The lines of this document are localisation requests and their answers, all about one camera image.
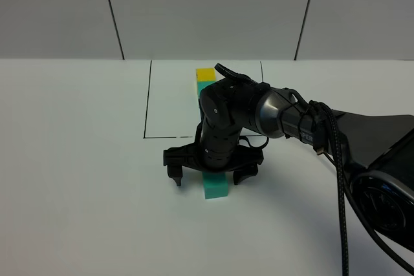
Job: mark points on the teal template block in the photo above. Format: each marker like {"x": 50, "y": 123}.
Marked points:
{"x": 200, "y": 86}

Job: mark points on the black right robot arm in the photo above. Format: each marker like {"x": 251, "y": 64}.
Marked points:
{"x": 376, "y": 151}

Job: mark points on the yellow template block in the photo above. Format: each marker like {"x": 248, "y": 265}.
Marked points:
{"x": 205, "y": 75}

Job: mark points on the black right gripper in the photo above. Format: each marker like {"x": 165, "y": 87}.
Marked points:
{"x": 214, "y": 150}

